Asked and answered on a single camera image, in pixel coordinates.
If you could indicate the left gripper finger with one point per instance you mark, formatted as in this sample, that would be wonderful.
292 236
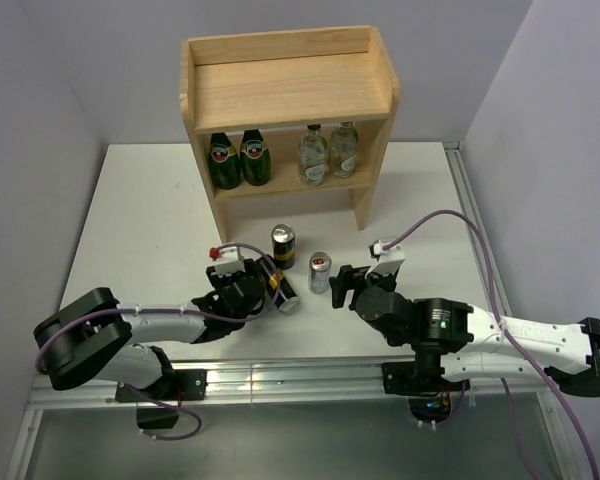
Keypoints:
265 269
217 280

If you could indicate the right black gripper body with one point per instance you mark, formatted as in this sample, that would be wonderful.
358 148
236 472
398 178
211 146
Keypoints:
385 282

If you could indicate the right green Perrier bottle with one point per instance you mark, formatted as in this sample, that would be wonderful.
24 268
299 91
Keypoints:
255 158

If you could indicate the aluminium mounting rail frame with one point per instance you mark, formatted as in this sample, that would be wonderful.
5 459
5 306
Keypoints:
289 397

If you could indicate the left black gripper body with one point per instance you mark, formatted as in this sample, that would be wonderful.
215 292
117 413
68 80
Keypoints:
237 326

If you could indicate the clear glass bottle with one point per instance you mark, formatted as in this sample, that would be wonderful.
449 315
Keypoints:
313 156
343 149

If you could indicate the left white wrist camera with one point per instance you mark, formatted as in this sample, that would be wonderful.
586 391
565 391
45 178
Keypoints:
226 260

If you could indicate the wooden two-tier shelf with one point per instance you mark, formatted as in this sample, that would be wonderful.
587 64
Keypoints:
279 82

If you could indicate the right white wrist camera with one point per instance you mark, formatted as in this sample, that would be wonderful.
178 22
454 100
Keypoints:
388 256

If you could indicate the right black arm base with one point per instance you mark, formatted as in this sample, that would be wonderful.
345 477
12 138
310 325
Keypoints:
432 400

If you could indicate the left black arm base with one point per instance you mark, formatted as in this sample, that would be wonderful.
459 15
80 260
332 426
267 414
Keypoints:
165 402

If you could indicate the black yellow can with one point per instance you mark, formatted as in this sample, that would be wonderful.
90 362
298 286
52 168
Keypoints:
283 239
287 298

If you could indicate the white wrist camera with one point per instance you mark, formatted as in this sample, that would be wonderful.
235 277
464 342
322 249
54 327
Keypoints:
388 256
226 260

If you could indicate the green perrier bottle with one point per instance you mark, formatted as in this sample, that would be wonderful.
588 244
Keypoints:
255 158
223 162

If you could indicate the left green Perrier bottle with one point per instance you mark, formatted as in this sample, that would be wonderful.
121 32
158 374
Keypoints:
223 162

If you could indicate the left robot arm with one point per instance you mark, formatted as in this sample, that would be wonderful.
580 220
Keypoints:
96 338

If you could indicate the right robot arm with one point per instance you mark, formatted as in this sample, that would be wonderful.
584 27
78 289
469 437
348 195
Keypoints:
454 342

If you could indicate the silver light-blue energy can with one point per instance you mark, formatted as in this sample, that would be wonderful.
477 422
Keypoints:
320 264

